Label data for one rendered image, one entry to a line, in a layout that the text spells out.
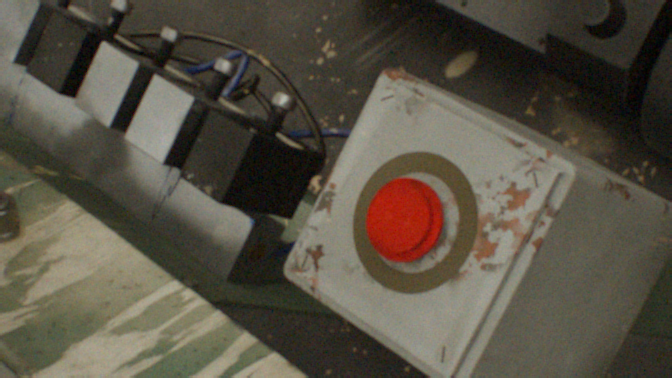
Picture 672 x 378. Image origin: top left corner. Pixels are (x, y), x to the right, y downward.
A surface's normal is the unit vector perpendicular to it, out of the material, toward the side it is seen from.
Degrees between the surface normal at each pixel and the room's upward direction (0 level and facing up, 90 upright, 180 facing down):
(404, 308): 0
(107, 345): 51
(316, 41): 0
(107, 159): 0
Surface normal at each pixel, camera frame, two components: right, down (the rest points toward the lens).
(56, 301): 0.01, -0.78
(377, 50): -0.54, -0.15
